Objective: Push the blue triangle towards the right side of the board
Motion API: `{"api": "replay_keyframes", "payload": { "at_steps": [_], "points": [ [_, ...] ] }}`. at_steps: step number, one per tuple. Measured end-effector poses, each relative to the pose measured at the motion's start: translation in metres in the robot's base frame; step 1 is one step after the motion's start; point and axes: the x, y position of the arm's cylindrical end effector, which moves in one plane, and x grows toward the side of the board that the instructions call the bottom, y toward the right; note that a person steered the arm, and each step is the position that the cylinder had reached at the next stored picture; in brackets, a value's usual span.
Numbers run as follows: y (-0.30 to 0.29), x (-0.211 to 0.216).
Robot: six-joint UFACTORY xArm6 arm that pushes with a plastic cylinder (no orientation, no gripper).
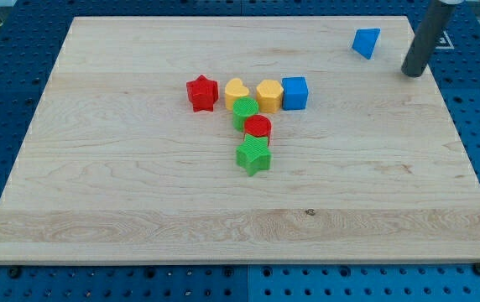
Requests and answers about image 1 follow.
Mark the blue triangle block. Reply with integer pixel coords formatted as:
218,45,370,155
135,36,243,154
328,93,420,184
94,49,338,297
352,28,381,60

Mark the wooden board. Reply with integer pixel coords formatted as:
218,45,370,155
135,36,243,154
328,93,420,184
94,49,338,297
0,16,480,265

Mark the green star block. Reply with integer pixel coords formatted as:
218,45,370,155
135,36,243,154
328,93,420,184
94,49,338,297
236,134,272,176

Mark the red cylinder block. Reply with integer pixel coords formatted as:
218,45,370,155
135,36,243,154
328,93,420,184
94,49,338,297
243,114,272,144

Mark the green cylinder block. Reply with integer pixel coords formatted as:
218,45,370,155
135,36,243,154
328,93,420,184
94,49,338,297
232,96,259,132

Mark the yellow heart block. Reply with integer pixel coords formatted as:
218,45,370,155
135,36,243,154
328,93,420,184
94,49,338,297
224,78,250,111

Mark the yellow hexagon block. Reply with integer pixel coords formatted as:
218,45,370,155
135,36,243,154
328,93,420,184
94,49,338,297
256,80,284,113

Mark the red star block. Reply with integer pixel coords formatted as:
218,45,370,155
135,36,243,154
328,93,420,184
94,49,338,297
186,75,219,112

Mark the blue cube block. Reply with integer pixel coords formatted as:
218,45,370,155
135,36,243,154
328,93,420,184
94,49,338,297
282,76,309,111

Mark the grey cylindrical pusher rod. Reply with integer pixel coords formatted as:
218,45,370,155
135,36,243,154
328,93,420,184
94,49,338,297
401,0,464,78

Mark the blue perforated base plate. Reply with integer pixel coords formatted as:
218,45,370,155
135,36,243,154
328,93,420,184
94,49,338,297
0,1,480,301

